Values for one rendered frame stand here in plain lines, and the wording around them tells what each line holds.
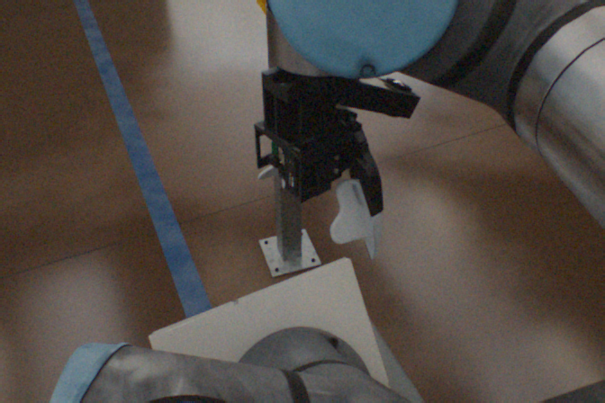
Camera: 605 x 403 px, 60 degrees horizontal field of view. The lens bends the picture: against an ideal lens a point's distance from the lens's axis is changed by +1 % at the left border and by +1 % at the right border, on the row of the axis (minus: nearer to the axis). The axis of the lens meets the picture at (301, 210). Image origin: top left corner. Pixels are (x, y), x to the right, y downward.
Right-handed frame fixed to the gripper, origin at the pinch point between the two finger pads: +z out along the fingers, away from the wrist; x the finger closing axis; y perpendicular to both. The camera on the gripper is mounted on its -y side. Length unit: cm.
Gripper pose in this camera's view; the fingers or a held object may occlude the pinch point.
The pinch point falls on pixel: (330, 219)
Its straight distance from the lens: 59.4
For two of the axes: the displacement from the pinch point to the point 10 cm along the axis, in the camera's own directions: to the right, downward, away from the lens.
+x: 6.3, 5.2, -5.8
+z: 0.0, 7.5, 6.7
